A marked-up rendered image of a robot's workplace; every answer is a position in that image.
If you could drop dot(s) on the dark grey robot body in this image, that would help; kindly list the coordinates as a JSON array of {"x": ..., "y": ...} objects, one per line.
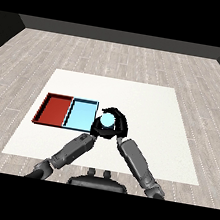
[{"x": 98, "y": 183}]

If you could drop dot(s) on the red shallow open box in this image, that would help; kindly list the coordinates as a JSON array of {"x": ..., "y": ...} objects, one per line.
[{"x": 53, "y": 110}]

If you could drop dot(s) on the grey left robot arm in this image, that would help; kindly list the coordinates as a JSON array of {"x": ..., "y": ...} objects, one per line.
[{"x": 71, "y": 149}]

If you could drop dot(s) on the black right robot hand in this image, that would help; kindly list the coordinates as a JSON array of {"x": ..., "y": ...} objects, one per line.
[{"x": 122, "y": 126}]

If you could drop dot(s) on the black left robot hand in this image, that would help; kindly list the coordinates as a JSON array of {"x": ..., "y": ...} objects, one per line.
[{"x": 101, "y": 132}]

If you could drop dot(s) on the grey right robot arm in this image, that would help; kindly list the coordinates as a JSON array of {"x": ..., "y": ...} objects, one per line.
[{"x": 137, "y": 162}]

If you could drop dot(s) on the small blue can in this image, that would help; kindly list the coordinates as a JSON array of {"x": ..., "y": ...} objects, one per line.
[{"x": 107, "y": 119}]

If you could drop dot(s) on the light blue shallow open box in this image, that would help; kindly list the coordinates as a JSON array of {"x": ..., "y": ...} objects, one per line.
[{"x": 81, "y": 114}]

